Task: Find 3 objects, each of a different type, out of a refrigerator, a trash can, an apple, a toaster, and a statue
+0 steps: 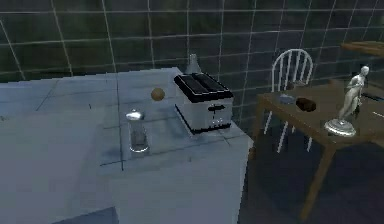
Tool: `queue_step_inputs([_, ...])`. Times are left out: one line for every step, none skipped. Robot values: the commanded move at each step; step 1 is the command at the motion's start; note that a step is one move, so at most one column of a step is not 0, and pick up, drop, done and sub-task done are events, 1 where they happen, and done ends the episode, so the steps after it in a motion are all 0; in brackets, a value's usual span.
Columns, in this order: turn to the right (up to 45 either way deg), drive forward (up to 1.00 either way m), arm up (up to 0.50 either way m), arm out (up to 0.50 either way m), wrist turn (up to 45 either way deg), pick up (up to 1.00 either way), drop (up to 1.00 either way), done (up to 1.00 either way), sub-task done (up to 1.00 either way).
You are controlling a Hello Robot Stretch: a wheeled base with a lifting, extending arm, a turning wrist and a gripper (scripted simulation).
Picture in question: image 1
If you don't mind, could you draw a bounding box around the black and white toaster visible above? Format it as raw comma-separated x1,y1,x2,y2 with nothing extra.
173,72,234,135

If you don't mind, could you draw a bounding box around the silver human figure statue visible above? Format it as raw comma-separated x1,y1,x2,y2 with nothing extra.
323,65,371,138

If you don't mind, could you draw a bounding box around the brown round potato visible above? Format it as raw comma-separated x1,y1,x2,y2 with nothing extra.
150,87,166,102

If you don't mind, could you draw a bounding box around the clear glass bottle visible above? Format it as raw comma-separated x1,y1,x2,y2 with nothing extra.
185,53,203,75

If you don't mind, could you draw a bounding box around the glass shaker with silver cap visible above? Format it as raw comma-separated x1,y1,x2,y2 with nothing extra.
125,109,150,154

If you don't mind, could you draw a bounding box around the small grey bowl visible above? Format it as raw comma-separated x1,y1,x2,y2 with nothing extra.
278,93,296,105

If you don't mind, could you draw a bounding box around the pale blue tiled counter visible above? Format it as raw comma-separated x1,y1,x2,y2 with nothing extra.
0,67,254,224

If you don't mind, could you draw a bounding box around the white slatted chair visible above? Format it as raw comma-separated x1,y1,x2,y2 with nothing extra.
263,48,315,154

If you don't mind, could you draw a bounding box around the dark brown bread loaf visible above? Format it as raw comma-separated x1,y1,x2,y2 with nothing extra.
295,97,317,113

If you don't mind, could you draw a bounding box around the brown wooden table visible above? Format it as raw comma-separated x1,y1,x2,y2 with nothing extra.
248,79,384,222

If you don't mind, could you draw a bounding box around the brown wooden wall shelf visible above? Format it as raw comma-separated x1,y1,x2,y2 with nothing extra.
340,40,384,57

